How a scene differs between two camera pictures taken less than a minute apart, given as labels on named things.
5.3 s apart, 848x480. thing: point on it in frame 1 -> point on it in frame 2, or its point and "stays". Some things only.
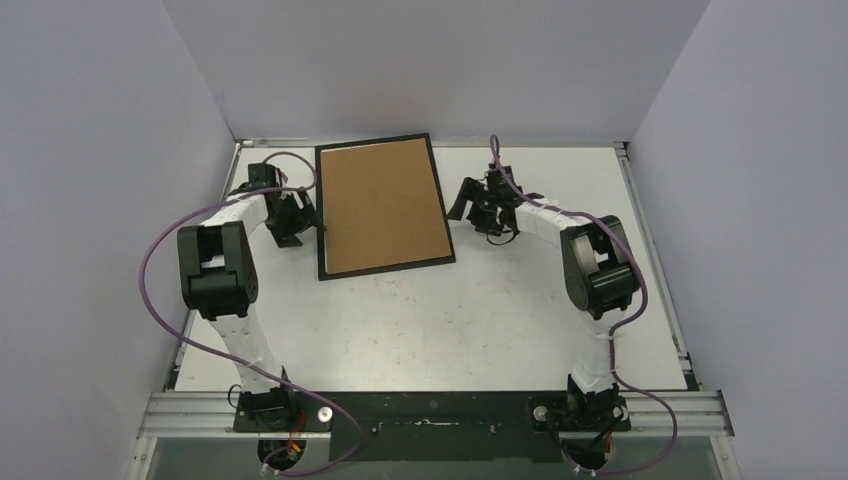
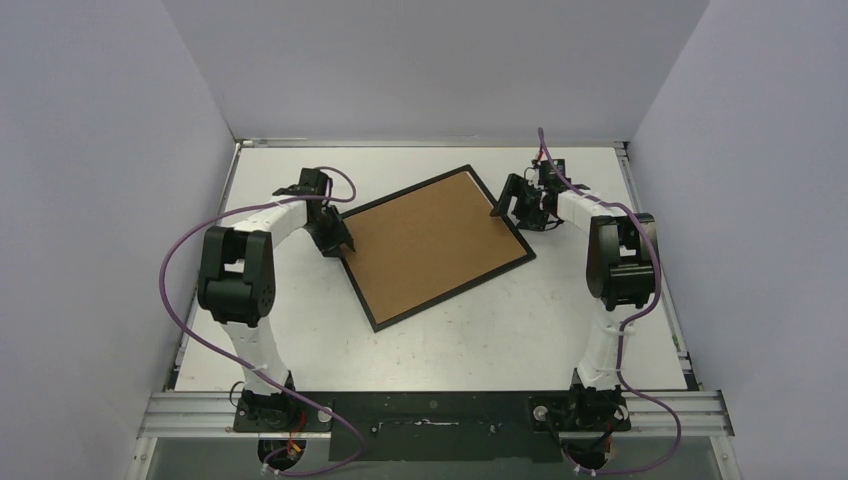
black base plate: x=445 y=427 stays
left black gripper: x=305 y=218 -> x=341 y=235
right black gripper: x=479 y=202 -> x=525 y=204
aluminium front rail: x=212 y=415 stays
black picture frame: x=428 y=261 -> x=351 y=265
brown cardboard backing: x=381 y=206 -> x=417 y=247
